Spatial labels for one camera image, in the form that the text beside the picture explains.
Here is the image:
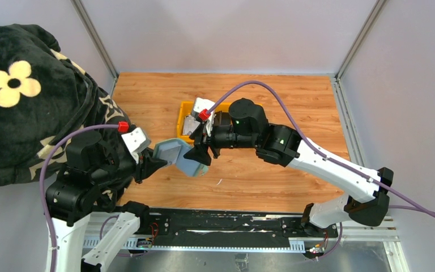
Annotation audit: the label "left aluminium frame post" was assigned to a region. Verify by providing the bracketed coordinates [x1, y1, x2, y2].
[70, 0, 119, 82]

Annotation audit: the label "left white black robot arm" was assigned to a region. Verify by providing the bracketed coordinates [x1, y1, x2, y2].
[41, 125, 167, 271]

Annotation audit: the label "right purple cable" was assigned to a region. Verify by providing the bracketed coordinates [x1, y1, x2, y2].
[198, 80, 435, 260]

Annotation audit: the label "right aluminium frame post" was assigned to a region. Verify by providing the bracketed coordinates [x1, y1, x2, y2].
[335, 0, 389, 80]

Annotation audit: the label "aluminium frame post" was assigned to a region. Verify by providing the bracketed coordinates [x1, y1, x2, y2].
[70, 0, 119, 82]
[335, 0, 389, 80]

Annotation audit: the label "purple cable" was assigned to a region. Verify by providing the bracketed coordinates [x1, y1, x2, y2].
[198, 80, 435, 260]
[39, 122, 130, 272]

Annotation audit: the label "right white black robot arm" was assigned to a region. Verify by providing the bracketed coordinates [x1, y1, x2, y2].
[185, 98, 394, 231]

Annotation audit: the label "middle yellow bin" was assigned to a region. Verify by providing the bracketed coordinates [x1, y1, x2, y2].
[200, 103, 237, 148]

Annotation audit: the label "green card holder wallet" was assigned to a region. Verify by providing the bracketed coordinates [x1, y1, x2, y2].
[153, 138, 208, 177]

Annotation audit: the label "black floral blanket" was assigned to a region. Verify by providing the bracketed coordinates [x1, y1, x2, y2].
[0, 24, 129, 187]

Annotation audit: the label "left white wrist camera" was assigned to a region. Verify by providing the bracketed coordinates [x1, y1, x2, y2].
[121, 127, 151, 164]

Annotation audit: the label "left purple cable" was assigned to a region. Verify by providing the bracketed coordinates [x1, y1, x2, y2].
[39, 122, 130, 272]

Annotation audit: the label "silver cards in left bin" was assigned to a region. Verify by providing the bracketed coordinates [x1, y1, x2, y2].
[182, 114, 200, 136]

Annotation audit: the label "yellow bin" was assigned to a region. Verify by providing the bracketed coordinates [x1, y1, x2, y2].
[176, 97, 208, 144]
[200, 103, 237, 148]

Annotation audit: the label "black card holder in bin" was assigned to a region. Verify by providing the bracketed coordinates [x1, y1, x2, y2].
[213, 111, 232, 128]

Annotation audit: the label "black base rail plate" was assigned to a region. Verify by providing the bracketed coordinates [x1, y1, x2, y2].
[106, 206, 339, 249]

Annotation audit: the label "left yellow bin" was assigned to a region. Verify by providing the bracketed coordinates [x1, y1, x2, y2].
[176, 97, 208, 144]

